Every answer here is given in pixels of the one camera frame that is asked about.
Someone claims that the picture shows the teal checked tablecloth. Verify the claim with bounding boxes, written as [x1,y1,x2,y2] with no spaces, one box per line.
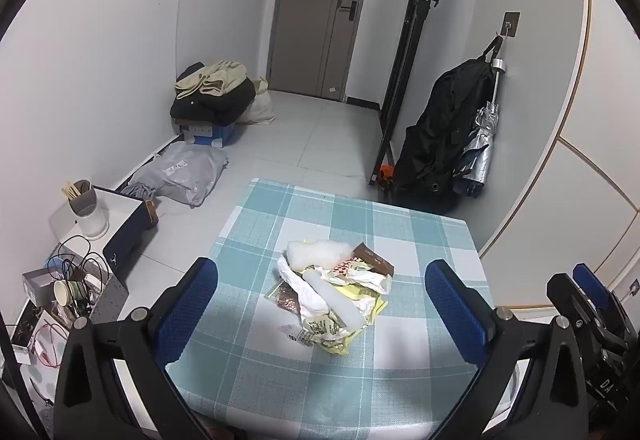
[165,177,518,433]

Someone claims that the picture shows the paper cup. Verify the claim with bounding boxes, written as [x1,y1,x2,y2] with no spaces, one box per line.
[53,277,83,308]

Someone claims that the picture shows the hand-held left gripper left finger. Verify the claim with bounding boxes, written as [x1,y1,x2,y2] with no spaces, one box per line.
[52,256,221,440]

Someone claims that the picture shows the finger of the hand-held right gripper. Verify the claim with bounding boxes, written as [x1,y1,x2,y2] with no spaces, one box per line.
[571,263,628,321]
[546,273,603,338]

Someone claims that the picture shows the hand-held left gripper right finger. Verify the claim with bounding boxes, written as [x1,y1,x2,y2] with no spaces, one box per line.
[424,259,601,440]

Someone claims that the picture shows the grey open box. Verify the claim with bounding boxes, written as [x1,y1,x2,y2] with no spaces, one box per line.
[22,267,66,306]

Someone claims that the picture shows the black cables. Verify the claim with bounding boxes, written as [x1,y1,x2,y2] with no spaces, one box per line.
[50,235,111,301]

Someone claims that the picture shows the black framed glass door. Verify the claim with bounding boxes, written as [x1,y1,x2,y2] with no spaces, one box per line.
[368,0,443,186]

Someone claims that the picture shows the beige garment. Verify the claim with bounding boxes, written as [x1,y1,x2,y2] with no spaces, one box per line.
[174,60,249,98]

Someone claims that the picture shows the white frosted cup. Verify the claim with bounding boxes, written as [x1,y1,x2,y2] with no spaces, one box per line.
[75,200,110,238]

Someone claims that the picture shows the white red printed wrapper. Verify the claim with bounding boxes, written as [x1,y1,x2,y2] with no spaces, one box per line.
[320,256,393,293]

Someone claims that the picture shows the silver folding umbrella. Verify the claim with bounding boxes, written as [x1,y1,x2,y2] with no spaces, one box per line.
[454,59,508,198]

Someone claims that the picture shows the grey speckled box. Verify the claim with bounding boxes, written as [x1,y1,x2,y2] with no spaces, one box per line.
[90,253,130,326]

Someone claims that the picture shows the bundle of wooden chopsticks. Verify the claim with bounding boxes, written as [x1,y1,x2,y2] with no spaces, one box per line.
[61,179,93,200]

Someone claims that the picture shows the yellow plastic wrapper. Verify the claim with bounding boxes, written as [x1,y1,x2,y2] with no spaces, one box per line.
[310,284,390,356]

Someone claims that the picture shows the white foam sheet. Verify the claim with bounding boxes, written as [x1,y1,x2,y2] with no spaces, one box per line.
[285,239,357,271]

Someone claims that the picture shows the grey striped cloth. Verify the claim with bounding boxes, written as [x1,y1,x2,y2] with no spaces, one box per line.
[120,180,161,201]

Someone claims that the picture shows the red cable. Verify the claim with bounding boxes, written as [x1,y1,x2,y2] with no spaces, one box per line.
[32,320,68,368]

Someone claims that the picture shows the brown foil snack wrapper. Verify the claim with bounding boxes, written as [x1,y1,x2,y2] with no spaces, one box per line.
[265,279,303,316]

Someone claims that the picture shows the white foam tube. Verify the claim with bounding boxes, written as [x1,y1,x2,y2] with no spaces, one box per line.
[302,265,368,328]

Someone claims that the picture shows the white wood-trimmed cabinet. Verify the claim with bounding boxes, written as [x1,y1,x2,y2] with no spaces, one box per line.
[477,0,640,311]

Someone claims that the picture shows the grey mailing bag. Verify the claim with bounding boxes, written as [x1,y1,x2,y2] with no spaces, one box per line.
[131,141,230,207]

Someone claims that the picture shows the grey entrance door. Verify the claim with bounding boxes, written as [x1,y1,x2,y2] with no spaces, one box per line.
[266,0,377,102]

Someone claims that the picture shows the metal wall hook plate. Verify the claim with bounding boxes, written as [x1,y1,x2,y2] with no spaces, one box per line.
[497,11,521,38]

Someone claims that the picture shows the white tote bag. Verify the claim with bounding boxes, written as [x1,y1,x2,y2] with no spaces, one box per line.
[237,76,276,125]

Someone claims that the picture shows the black hanging bag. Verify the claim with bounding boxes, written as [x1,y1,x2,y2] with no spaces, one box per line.
[390,58,501,216]

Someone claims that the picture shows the blue storage box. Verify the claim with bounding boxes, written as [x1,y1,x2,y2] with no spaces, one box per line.
[172,117,238,147]

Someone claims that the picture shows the pile of clothes on box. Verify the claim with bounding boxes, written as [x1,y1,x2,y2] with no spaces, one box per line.
[170,63,257,126]

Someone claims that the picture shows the white and navy box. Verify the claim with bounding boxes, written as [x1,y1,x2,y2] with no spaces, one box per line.
[90,185,160,273]

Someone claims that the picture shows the white plastic bag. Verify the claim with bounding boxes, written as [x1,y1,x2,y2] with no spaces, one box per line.
[276,254,331,321]

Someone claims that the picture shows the brown paper wrapper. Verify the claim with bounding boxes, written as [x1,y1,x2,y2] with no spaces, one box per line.
[352,243,396,277]

